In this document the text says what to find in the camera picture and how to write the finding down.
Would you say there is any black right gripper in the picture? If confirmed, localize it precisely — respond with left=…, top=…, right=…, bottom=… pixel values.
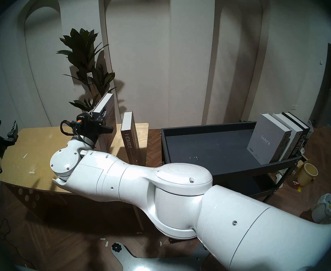
left=76, top=109, right=114, bottom=143

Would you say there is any grey Discontent book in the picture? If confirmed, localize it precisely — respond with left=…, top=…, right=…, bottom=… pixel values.
left=91, top=92, right=118, bottom=153

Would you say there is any grey iaura book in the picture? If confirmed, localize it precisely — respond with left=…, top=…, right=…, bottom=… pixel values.
left=247, top=113, right=292, bottom=164

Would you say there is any silver book small black lettering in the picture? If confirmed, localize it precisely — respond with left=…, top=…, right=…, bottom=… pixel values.
left=273, top=113, right=303, bottom=161

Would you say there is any black CENTURY book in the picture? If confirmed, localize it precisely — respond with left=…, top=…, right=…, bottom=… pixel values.
left=283, top=112, right=310, bottom=158

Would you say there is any light wooden display table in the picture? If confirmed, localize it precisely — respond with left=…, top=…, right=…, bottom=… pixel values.
left=0, top=123, right=149, bottom=194

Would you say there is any black metal shelf cart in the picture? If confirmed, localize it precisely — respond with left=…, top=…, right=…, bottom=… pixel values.
left=161, top=120, right=301, bottom=203

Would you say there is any brown HOMES book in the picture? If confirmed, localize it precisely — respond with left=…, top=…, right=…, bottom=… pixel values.
left=121, top=112, right=141, bottom=166

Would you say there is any tall green potted plant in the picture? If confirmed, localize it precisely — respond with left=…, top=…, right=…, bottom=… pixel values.
left=56, top=28, right=117, bottom=115

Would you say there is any yellow plastic bucket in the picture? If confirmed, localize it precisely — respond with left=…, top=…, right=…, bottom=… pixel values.
left=296, top=163, right=318, bottom=187

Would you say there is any dark grey door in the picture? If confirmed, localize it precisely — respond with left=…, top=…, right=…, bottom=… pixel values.
left=310, top=39, right=331, bottom=128

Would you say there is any white trash bin with bag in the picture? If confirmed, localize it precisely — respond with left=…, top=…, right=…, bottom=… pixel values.
left=312, top=193, right=331, bottom=223

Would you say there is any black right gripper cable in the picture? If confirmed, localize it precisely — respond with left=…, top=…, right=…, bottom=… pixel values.
left=60, top=120, right=79, bottom=136

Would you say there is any grey metal robot base plate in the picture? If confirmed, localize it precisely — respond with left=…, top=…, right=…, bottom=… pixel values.
left=111, top=242, right=211, bottom=271

